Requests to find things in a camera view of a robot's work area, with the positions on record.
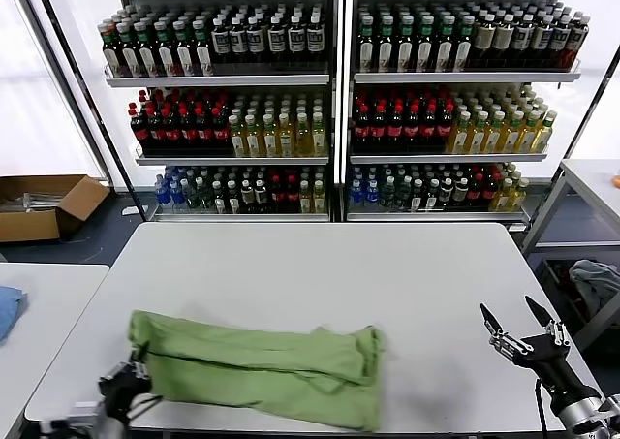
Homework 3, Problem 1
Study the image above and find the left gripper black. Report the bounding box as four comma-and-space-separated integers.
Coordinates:
99, 346, 154, 423

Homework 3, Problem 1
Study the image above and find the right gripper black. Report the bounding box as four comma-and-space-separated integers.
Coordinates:
480, 295, 603, 410

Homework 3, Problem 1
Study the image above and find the green polo shirt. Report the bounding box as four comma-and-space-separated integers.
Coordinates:
126, 310, 388, 433

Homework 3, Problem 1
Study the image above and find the grey crumpled cloth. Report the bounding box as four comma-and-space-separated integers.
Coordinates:
569, 259, 620, 322

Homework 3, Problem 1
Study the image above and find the blue folded cloth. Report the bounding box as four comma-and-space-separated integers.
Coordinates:
0, 285, 28, 346

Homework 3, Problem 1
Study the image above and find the red-cap cola bottle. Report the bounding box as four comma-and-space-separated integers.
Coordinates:
355, 104, 372, 152
405, 104, 422, 152
211, 107, 232, 155
284, 175, 300, 213
269, 175, 286, 213
144, 107, 166, 155
468, 173, 485, 206
388, 104, 406, 152
178, 107, 198, 155
371, 104, 388, 152
195, 107, 214, 155
438, 103, 456, 152
482, 172, 500, 205
128, 108, 151, 155
421, 104, 440, 152
162, 108, 181, 155

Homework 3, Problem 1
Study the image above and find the brown cardboard box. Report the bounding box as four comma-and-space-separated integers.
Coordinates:
0, 174, 111, 244

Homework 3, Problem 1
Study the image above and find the green clear water bottle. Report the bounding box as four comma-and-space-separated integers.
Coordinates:
182, 179, 200, 211
395, 175, 412, 210
197, 179, 214, 212
380, 175, 397, 208

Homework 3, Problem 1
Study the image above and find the grey metal rods bundle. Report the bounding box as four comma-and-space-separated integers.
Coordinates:
0, 191, 67, 215

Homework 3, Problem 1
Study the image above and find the black slanted metal pole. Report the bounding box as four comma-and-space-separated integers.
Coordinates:
29, 0, 150, 218
554, 46, 620, 173

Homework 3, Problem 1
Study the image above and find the white metal shelf unit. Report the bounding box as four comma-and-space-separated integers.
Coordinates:
70, 0, 343, 223
344, 0, 582, 225

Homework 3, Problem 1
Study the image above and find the white-cap dark bottle blue label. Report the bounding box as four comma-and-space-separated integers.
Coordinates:
532, 15, 555, 70
246, 16, 266, 65
287, 15, 307, 64
512, 14, 537, 70
267, 16, 287, 65
229, 16, 248, 65
305, 14, 326, 64
549, 16, 573, 70
564, 16, 591, 70
211, 16, 231, 65

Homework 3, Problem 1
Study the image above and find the white-cap dark bottle beige label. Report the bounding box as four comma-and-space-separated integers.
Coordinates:
493, 13, 515, 70
474, 13, 498, 70

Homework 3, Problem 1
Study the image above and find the green-cap dark tea bottle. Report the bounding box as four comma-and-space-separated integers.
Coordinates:
100, 21, 122, 78
416, 16, 437, 74
436, 16, 457, 74
172, 19, 195, 77
396, 16, 417, 74
377, 16, 396, 74
357, 16, 377, 74
454, 16, 477, 74
117, 21, 140, 78
134, 20, 157, 78
192, 19, 214, 77
153, 19, 175, 78

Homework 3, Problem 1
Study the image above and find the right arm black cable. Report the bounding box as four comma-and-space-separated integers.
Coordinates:
534, 378, 551, 433

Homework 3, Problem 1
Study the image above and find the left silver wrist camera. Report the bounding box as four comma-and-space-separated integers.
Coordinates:
67, 400, 101, 419

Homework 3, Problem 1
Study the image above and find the grey metal frame table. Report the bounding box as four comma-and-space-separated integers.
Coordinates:
522, 159, 620, 353

